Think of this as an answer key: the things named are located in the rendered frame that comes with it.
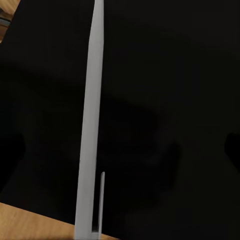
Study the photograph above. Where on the pen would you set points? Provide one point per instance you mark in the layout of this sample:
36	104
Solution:
89	137

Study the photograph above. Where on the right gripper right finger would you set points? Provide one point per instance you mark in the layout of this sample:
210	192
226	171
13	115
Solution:
232	149

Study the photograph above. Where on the desk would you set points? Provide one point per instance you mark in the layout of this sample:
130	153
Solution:
170	95

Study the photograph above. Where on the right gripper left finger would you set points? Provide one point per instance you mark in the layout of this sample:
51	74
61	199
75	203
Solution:
12	149

